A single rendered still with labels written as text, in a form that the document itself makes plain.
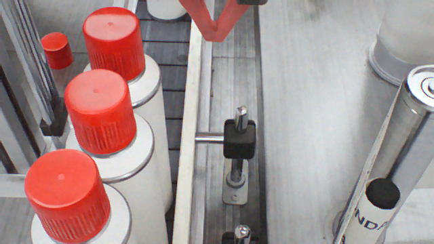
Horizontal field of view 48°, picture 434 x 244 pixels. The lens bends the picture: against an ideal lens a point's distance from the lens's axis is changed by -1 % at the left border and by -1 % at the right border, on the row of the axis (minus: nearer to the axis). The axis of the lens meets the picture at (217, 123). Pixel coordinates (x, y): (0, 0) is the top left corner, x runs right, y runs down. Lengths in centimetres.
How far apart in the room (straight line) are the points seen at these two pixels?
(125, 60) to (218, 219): 25
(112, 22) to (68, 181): 11
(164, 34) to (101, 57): 31
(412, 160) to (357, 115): 21
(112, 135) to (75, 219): 5
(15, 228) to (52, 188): 30
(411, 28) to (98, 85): 35
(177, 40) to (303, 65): 15
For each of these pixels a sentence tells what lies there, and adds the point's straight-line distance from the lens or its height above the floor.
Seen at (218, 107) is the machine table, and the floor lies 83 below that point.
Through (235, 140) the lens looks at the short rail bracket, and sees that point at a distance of 44.
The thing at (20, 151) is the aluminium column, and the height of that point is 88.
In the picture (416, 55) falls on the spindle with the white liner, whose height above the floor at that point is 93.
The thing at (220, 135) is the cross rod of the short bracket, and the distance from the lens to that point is 45.
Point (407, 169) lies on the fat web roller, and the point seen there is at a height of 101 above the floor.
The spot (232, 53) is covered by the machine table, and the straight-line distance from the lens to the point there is 64.
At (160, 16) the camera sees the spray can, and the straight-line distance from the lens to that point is 60.
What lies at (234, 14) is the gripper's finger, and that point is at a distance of 37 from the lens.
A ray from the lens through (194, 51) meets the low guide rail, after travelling 52.
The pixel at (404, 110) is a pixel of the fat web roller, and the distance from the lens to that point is 30.
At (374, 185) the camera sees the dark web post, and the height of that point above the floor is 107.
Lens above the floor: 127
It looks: 52 degrees down
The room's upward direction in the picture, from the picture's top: 2 degrees clockwise
